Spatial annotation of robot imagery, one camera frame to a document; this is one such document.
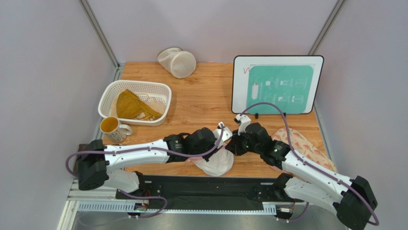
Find mustard yellow cloth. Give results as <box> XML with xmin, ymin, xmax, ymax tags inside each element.
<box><xmin>116</xmin><ymin>89</ymin><xmax>162</xmax><ymax>121</ymax></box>

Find dark brown book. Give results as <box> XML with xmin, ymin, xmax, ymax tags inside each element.
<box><xmin>72</xmin><ymin>144</ymin><xmax>88</xmax><ymax>174</ymax></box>

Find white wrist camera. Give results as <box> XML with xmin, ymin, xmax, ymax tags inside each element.
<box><xmin>213</xmin><ymin>122</ymin><xmax>233</xmax><ymax>145</ymax></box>
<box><xmin>234</xmin><ymin>114</ymin><xmax>251</xmax><ymax>135</ymax></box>

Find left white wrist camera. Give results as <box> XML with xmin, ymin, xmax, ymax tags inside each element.
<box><xmin>213</xmin><ymin>122</ymin><xmax>233</xmax><ymax>145</ymax></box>

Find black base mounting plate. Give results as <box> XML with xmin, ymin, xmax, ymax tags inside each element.
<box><xmin>131</xmin><ymin>175</ymin><xmax>294</xmax><ymax>205</ymax></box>

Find beige mesh laundry bag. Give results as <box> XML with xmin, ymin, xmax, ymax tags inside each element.
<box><xmin>157</xmin><ymin>47</ymin><xmax>197</xmax><ymax>79</ymax></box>

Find patterned ceramic mug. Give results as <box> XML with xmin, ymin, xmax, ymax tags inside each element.
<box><xmin>100</xmin><ymin>116</ymin><xmax>133</xmax><ymax>143</ymax></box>

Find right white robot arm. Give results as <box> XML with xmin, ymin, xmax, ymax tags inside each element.
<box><xmin>226</xmin><ymin>123</ymin><xmax>378</xmax><ymax>230</ymax></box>

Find whiteboard with teal sheet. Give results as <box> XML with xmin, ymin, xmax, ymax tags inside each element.
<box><xmin>231</xmin><ymin>55</ymin><xmax>324</xmax><ymax>115</ymax></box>

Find floral pink cloth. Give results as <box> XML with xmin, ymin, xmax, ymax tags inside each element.
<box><xmin>269</xmin><ymin>127</ymin><xmax>338</xmax><ymax>181</ymax></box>

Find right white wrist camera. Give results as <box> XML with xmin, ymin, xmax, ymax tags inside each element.
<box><xmin>234</xmin><ymin>114</ymin><xmax>251</xmax><ymax>135</ymax></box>

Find white mesh laundry bag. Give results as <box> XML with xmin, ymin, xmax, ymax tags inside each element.
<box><xmin>187</xmin><ymin>147</ymin><xmax>234</xmax><ymax>177</ymax></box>

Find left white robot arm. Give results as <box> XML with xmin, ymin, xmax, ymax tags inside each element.
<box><xmin>77</xmin><ymin>126</ymin><xmax>225</xmax><ymax>193</ymax></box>

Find aluminium slotted rail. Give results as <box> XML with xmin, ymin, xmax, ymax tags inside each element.
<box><xmin>68</xmin><ymin>183</ymin><xmax>276</xmax><ymax>215</ymax></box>

